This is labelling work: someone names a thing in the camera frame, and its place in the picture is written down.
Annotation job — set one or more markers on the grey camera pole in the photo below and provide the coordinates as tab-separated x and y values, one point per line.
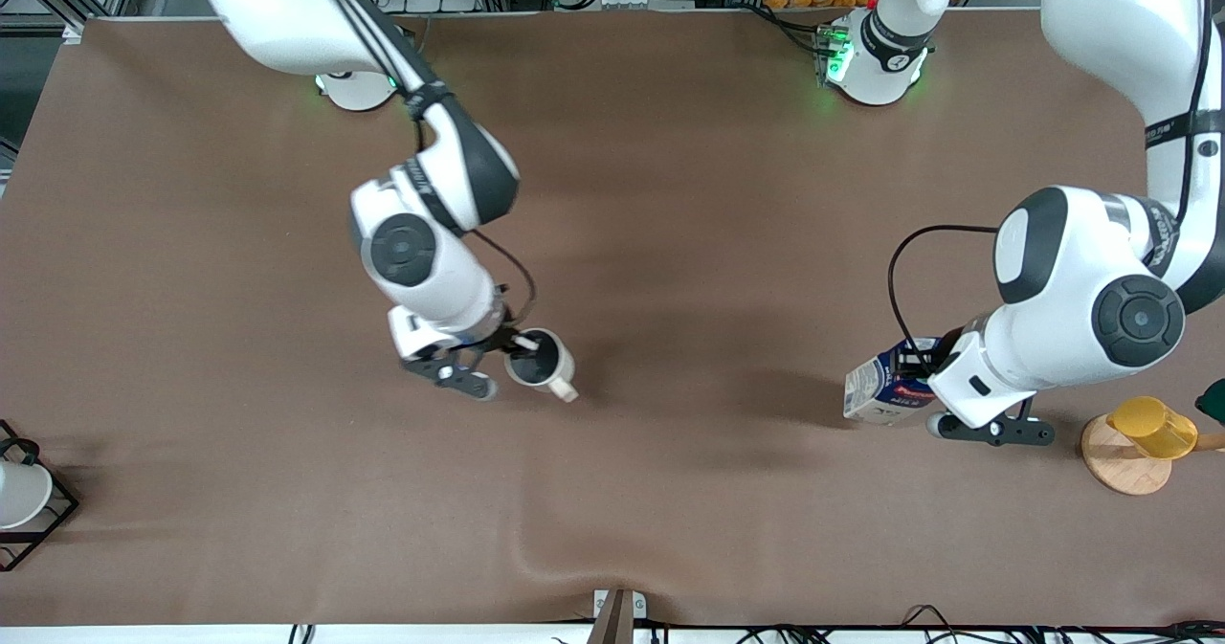
612	625

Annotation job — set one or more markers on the blue milk carton green cap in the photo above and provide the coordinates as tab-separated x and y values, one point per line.
876	393

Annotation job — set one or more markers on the wooden mug tree stand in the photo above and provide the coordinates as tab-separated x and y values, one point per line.
1124	467

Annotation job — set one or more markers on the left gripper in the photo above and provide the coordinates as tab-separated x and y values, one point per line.
944	346

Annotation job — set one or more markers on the dark green cup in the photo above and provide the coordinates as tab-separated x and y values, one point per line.
1213	403

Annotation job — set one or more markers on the brown table cloth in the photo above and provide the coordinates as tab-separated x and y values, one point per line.
670	194

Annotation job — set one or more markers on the grey ceramic mug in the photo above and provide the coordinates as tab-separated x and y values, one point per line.
545	366

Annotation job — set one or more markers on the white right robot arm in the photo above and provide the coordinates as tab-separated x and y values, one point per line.
431	242

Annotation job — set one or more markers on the metal table corner bracket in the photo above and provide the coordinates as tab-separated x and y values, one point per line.
73	33

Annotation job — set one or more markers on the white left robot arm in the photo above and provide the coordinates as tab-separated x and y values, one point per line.
1081	280

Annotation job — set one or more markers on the white cup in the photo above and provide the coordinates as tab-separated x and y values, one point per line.
19	496

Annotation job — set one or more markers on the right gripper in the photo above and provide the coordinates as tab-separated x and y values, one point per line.
501	338

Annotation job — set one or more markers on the metal clamp bracket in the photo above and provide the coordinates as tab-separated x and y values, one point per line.
639	606

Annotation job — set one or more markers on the yellow cup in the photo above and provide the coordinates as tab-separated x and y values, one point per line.
1153	426

